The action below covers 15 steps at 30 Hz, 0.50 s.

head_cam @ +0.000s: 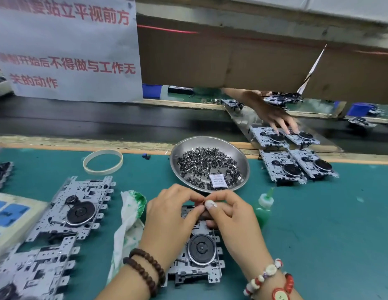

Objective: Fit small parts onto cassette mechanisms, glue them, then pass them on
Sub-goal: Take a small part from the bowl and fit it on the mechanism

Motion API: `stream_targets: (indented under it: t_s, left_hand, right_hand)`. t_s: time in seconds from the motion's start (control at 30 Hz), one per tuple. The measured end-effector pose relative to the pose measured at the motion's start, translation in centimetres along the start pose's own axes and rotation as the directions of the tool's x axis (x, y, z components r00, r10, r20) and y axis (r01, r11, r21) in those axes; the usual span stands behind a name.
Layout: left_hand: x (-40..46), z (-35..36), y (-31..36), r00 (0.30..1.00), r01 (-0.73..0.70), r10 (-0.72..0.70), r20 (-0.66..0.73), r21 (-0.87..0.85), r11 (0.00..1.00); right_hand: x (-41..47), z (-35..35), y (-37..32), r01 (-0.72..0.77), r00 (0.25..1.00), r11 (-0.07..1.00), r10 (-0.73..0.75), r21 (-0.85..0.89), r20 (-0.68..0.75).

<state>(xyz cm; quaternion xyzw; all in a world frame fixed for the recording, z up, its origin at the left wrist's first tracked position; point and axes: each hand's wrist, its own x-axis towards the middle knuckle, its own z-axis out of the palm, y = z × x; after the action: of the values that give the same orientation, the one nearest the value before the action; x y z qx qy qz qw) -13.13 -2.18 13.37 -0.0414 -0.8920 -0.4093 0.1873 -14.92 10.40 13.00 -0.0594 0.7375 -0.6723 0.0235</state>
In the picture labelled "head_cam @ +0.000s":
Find person's right hand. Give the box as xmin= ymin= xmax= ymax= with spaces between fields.
xmin=202 ymin=189 xmax=274 ymax=279

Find person's left hand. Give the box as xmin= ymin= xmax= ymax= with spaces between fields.
xmin=136 ymin=184 xmax=207 ymax=268

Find green glue squeeze bottle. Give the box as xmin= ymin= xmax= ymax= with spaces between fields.
xmin=254 ymin=187 xmax=276 ymax=230

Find metal mechanism chassis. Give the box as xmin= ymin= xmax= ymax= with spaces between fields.
xmin=26 ymin=176 xmax=117 ymax=243
xmin=0 ymin=236 xmax=81 ymax=300
xmin=166 ymin=205 xmax=226 ymax=287

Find pile of small metal parts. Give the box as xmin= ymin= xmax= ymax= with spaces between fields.
xmin=177 ymin=147 xmax=244 ymax=190

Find finished mechanisms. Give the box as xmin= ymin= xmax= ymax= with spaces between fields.
xmin=221 ymin=92 xmax=340 ymax=185

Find round metal bowl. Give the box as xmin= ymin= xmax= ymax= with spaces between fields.
xmin=169 ymin=135 xmax=250 ymax=194

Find black conveyor belt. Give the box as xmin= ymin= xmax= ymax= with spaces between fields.
xmin=0 ymin=93 xmax=388 ymax=155

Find pile of black mechanism assemblies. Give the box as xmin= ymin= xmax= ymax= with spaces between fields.
xmin=0 ymin=160 xmax=15 ymax=193

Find another person's forearm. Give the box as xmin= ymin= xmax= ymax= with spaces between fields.
xmin=222 ymin=88 xmax=264 ymax=110

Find person's right forearm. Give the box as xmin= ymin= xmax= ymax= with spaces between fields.
xmin=244 ymin=265 xmax=304 ymax=300

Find white green-stained cloth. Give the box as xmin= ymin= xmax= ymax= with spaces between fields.
xmin=106 ymin=189 xmax=148 ymax=285

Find clear plastic sheet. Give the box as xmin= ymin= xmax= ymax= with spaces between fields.
xmin=225 ymin=103 xmax=345 ymax=154

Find blue plastic bin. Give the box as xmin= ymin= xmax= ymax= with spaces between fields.
xmin=347 ymin=103 xmax=377 ymax=118
xmin=142 ymin=84 xmax=164 ymax=99

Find black flat box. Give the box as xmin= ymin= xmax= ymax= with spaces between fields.
xmin=168 ymin=85 xmax=195 ymax=95

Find white blue power strip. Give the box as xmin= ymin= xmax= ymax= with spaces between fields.
xmin=0 ymin=192 xmax=50 ymax=260

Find brown cardboard panel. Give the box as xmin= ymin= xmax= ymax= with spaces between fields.
xmin=136 ymin=14 xmax=388 ymax=105

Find white paper sign red text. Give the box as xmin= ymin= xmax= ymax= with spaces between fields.
xmin=0 ymin=0 xmax=144 ymax=103

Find wooden shelf beam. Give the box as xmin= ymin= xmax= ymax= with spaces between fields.
xmin=134 ymin=0 xmax=388 ymax=54

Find brown bead bracelet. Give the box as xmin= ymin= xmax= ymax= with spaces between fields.
xmin=123 ymin=248 xmax=166 ymax=298

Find red white bead bracelet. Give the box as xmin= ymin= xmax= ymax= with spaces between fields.
xmin=243 ymin=258 xmax=296 ymax=300

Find white tape ring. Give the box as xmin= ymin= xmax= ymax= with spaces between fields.
xmin=82 ymin=148 xmax=124 ymax=176

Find red cord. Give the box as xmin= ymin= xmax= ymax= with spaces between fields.
xmin=136 ymin=23 xmax=388 ymax=57

